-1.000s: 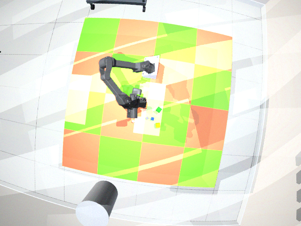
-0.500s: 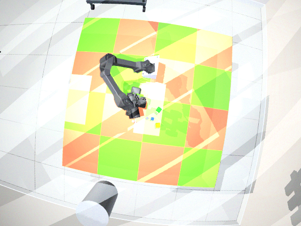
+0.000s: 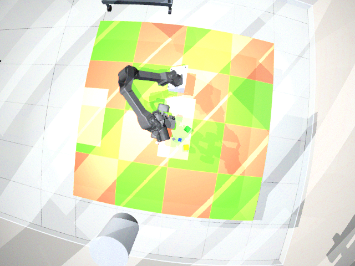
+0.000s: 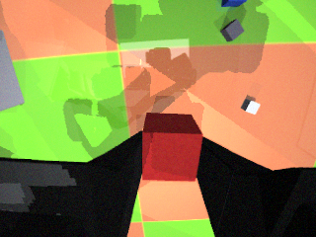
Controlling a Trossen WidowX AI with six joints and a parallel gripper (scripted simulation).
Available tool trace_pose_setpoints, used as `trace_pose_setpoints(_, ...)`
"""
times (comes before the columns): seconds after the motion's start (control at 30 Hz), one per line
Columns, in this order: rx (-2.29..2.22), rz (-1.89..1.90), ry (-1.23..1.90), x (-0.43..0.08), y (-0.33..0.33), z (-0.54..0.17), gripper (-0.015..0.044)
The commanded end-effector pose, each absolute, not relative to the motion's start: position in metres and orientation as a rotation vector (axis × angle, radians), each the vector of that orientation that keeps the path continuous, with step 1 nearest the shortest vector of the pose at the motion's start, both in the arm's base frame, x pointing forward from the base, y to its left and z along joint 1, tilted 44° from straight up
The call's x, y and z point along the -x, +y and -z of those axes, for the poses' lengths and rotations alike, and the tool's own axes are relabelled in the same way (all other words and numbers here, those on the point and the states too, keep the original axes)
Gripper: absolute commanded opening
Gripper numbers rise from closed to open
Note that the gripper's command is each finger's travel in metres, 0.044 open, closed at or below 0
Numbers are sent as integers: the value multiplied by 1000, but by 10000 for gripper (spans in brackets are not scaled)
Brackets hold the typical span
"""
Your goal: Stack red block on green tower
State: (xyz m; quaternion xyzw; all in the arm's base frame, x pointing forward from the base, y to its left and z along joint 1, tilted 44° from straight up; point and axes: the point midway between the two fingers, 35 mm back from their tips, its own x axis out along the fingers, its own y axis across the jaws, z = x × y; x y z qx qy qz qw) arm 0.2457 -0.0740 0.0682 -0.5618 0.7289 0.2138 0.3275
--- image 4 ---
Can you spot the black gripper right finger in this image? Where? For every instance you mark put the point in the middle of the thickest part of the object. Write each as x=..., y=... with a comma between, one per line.
x=246, y=199

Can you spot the red block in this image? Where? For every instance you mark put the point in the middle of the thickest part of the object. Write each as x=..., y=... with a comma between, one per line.
x=171, y=145

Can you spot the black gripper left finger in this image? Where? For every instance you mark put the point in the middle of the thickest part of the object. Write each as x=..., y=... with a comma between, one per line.
x=100, y=192

